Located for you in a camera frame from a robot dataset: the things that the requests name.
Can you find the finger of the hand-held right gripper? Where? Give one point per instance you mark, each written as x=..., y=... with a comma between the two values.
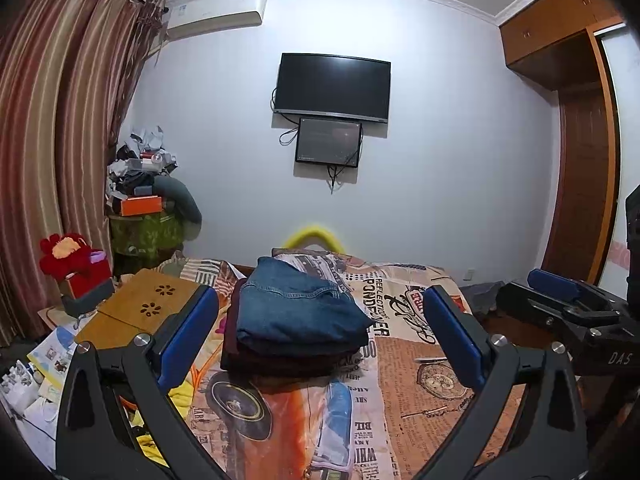
x=560, y=286
x=540, y=305

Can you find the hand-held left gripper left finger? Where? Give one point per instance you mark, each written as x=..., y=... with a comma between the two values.
x=192, y=320

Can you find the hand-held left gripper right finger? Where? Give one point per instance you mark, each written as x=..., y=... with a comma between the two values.
x=450, y=335

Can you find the blue denim jeans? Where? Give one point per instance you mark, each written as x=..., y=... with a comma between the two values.
x=295, y=300

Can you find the dark folded clothes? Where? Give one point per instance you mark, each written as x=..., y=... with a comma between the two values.
x=280, y=362

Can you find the grey bag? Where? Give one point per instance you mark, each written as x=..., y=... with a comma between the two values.
x=480, y=296

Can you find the wooden folding table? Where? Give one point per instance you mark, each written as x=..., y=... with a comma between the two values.
x=135, y=305

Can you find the newspaper print bedsheet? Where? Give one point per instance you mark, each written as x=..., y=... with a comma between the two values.
x=400, y=375

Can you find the yellow cloth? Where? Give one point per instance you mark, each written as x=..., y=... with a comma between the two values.
x=185, y=392

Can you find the green cloth covered cabinet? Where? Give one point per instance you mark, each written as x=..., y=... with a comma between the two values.
x=145, y=240

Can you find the dark grey box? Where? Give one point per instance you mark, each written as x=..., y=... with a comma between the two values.
x=87, y=300

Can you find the grey bolster pillow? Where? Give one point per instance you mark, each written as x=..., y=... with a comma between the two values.
x=182, y=197

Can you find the orange box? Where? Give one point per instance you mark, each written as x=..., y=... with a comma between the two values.
x=141, y=205

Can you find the red plush toy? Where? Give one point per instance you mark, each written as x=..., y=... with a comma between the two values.
x=65, y=252

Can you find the yellow hoop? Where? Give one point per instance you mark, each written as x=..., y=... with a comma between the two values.
x=314, y=232

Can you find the wooden wardrobe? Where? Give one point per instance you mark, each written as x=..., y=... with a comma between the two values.
x=575, y=135

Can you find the pile of papers and books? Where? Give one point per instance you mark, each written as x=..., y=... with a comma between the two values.
x=47, y=365

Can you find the pile of clutter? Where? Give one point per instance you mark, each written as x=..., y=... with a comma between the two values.
x=140, y=160

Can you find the striped brown curtain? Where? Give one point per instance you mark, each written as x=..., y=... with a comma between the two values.
x=55, y=135

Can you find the white air conditioner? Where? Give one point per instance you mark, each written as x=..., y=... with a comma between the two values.
x=215, y=12

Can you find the small black wall monitor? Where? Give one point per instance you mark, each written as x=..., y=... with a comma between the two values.
x=327, y=141

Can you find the black wall television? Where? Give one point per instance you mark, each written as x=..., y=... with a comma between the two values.
x=332, y=87

